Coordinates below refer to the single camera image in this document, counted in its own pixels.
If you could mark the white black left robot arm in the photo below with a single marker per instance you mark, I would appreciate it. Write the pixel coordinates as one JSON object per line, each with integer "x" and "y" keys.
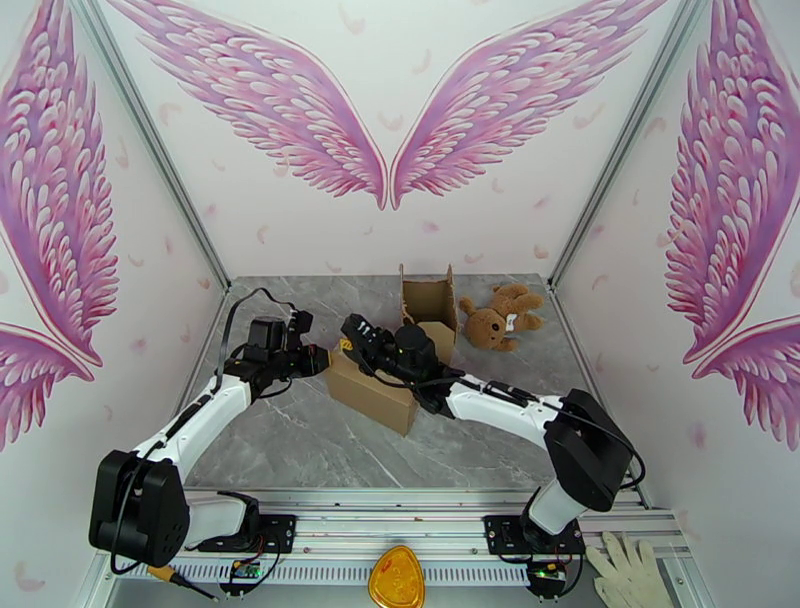
{"x": 200, "y": 412}

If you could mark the aluminium frame post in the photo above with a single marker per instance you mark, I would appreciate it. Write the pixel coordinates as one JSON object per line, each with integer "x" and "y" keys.
{"x": 162, "y": 156}
{"x": 619, "y": 156}

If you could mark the brown cardboard box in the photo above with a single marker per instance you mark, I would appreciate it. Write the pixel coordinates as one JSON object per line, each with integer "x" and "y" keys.
{"x": 428, "y": 300}
{"x": 375, "y": 400}

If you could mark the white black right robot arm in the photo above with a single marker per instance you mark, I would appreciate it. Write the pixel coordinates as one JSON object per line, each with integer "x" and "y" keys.
{"x": 500, "y": 409}

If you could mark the green circuit board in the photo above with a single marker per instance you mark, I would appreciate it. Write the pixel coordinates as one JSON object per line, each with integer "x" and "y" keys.
{"x": 545, "y": 570}
{"x": 245, "y": 570}

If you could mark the white work glove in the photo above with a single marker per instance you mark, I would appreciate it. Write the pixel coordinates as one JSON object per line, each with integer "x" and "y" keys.
{"x": 625, "y": 575}

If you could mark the yellow rounded triangular plate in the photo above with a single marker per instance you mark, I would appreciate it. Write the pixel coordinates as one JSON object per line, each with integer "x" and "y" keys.
{"x": 397, "y": 578}

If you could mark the aluminium rail base frame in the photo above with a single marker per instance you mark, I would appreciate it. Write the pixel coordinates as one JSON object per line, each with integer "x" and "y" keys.
{"x": 387, "y": 522}

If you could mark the brown teddy bear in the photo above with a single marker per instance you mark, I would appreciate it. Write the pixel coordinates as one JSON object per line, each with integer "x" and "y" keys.
{"x": 484, "y": 325}

